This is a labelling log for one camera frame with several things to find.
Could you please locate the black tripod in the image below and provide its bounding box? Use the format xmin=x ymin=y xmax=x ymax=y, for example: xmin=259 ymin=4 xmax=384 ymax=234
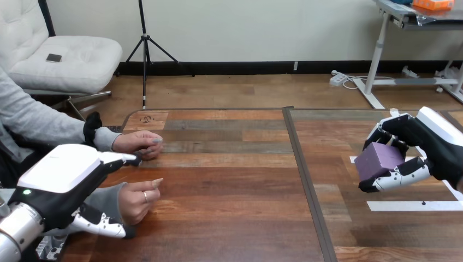
xmin=115 ymin=0 xmax=196 ymax=110

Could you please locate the white power strip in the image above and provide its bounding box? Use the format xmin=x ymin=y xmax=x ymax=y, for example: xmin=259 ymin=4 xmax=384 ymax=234
xmin=329 ymin=70 xmax=348 ymax=87

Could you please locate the person's body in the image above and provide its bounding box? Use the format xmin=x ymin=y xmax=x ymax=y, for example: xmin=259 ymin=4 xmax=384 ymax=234
xmin=0 ymin=67 xmax=69 ymax=262

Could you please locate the white desk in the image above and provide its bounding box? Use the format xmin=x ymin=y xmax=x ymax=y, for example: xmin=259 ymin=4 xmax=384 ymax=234
xmin=352 ymin=0 xmax=463 ymax=110

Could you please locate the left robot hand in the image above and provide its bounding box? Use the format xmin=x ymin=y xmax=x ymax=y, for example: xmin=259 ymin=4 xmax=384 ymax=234
xmin=8 ymin=144 xmax=143 ymax=240

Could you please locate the white power cable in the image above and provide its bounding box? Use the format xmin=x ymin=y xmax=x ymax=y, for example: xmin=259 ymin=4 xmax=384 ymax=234
xmin=341 ymin=75 xmax=396 ymax=91

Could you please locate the person's hand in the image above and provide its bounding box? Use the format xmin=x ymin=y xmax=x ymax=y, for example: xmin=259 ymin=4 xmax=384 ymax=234
xmin=118 ymin=177 xmax=164 ymax=227
xmin=112 ymin=130 xmax=164 ymax=160

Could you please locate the orange thing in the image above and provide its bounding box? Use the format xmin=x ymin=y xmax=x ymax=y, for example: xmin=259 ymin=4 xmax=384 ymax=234
xmin=412 ymin=0 xmax=456 ymax=11

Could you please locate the purple block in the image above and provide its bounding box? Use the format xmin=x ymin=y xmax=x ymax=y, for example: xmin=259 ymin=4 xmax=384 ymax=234
xmin=354 ymin=142 xmax=406 ymax=182

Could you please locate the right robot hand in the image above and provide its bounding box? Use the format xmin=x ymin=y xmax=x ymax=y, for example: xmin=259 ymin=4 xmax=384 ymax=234
xmin=358 ymin=106 xmax=463 ymax=193

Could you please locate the white cushioned chair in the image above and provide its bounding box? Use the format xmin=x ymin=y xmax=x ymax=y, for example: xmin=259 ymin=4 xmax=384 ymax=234
xmin=0 ymin=0 xmax=123 ymax=121

